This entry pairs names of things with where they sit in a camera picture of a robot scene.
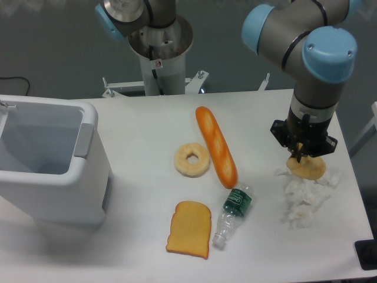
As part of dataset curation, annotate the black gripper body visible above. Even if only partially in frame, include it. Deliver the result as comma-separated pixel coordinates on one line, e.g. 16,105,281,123
270,107,338,157

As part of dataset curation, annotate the round bread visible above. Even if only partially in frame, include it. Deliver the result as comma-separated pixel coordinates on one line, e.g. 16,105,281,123
286,155,326,180

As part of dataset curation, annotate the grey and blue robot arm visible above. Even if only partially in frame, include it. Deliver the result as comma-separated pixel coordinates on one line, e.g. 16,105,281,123
95,1,360,160

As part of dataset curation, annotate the white trash can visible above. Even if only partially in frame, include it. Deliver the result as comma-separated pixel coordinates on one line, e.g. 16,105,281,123
1,95,113,224

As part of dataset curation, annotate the crumpled white tissue paper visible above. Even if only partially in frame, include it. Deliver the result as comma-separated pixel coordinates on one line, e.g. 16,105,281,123
275,167,342,230

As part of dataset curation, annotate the clear plastic bottle green label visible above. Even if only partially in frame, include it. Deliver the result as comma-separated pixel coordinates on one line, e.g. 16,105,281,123
212,182,254,250

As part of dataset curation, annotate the orange baguette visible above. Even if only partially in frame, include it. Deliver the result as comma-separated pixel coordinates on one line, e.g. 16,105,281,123
196,106,238,189

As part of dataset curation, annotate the black device at table corner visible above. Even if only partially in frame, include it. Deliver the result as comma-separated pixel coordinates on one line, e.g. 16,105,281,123
355,239,377,271

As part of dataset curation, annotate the square toast slice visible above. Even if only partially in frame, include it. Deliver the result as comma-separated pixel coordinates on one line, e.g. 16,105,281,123
166,200,211,259

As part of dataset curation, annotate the white frame part right edge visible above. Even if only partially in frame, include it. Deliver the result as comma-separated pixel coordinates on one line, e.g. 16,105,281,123
348,102,376,158

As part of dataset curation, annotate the ring-shaped donut bread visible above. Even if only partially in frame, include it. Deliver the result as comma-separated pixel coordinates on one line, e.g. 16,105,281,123
174,143,210,177

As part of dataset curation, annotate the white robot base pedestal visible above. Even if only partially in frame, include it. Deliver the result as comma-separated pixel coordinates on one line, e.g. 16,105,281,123
101,14,271,98

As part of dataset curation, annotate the black cable on floor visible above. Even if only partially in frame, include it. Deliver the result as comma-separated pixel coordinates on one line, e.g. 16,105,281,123
0,76,31,93

